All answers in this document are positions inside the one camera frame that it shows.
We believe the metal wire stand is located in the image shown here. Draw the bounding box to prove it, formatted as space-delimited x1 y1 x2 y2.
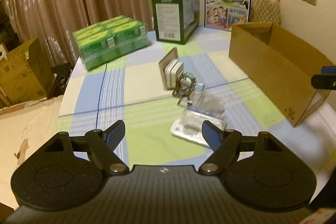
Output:
177 83 205 107

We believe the beige plate with white adapter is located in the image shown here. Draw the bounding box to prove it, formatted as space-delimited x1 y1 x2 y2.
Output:
158 47 184 90

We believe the green shrink-wrapped carton pack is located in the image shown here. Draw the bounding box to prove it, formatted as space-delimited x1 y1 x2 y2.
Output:
72 15 149 71

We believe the beige quilted chair back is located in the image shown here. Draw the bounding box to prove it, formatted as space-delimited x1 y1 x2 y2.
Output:
249 0 281 25

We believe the clear plastic bottle blue label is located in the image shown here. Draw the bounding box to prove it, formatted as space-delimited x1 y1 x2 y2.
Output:
181 91 226 121

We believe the blue milk carton box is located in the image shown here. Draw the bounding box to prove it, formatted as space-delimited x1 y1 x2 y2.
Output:
204 0 252 31

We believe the white remote control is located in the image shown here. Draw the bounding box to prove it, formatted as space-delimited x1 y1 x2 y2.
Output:
170 118 227 147

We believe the yellow cardboard box on floor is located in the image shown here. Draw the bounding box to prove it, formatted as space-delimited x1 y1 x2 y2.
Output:
1 38 55 105

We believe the checkered tablecloth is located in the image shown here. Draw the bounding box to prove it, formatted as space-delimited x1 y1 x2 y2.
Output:
56 25 336 188

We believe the green white milk carton box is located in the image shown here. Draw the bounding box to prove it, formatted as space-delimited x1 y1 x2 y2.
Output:
151 0 200 45

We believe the brown cardboard box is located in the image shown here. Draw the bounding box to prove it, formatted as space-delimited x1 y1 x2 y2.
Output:
229 23 333 127

